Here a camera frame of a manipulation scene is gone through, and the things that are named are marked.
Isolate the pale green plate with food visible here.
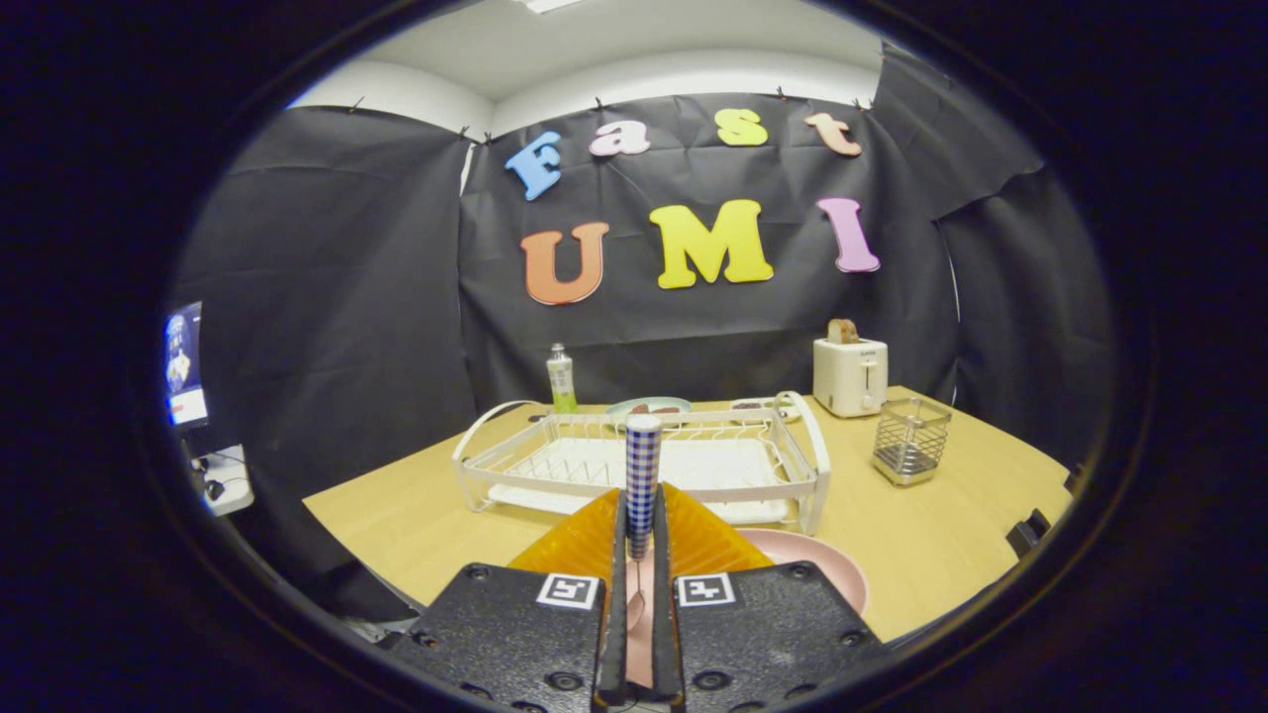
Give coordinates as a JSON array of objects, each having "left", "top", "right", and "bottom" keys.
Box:
[{"left": 606, "top": 396, "right": 692, "bottom": 418}]

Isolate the white dish rack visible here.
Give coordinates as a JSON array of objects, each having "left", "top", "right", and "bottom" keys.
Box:
[{"left": 453, "top": 391, "right": 831, "bottom": 536}]

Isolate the white toaster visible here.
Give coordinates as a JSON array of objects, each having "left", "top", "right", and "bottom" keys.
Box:
[{"left": 812, "top": 337, "right": 889, "bottom": 418}]

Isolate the pink plate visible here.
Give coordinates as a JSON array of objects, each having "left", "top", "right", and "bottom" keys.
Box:
[{"left": 624, "top": 528, "right": 870, "bottom": 689}]

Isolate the white box with cables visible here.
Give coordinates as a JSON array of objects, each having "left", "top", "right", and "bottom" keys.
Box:
[{"left": 191, "top": 444, "right": 256, "bottom": 517}]

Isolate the black backdrop cloth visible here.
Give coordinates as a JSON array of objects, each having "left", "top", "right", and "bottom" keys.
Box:
[{"left": 168, "top": 40, "right": 1115, "bottom": 620}]

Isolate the computer monitor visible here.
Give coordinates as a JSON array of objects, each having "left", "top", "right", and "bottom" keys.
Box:
[{"left": 163, "top": 302, "right": 211, "bottom": 429}]

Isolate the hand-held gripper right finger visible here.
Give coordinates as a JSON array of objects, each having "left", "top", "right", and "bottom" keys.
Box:
[{"left": 651, "top": 482, "right": 890, "bottom": 713}]

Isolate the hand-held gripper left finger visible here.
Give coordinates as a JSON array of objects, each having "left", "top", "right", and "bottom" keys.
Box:
[{"left": 379, "top": 487, "right": 629, "bottom": 713}]

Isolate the metal wire basket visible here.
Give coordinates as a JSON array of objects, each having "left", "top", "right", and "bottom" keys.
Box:
[{"left": 873, "top": 398, "right": 953, "bottom": 486}]

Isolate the blue checkered handle spoon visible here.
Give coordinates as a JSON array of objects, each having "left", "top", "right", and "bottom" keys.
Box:
[{"left": 624, "top": 414, "right": 663, "bottom": 635}]

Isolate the green clear bottle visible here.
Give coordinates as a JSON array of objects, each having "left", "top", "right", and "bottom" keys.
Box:
[{"left": 547, "top": 344, "right": 579, "bottom": 414}]

